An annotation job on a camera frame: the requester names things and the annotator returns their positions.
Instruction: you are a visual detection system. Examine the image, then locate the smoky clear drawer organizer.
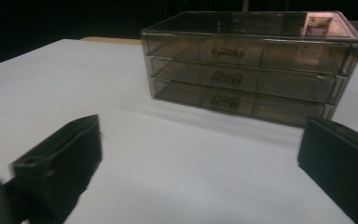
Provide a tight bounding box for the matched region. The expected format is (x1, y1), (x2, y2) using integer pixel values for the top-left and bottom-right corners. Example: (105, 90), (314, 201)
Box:
(139, 10), (358, 129)

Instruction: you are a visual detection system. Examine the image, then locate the white table board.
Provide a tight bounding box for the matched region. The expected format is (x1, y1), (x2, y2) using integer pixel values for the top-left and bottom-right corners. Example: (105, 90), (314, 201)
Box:
(0, 38), (358, 224)

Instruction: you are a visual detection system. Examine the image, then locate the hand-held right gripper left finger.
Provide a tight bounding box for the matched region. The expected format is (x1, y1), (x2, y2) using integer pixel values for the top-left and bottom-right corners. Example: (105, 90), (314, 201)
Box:
(11, 114), (103, 224)

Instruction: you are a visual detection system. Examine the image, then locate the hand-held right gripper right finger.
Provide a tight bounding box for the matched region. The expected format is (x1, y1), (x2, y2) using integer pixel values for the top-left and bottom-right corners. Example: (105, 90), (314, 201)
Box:
(297, 116), (358, 224)

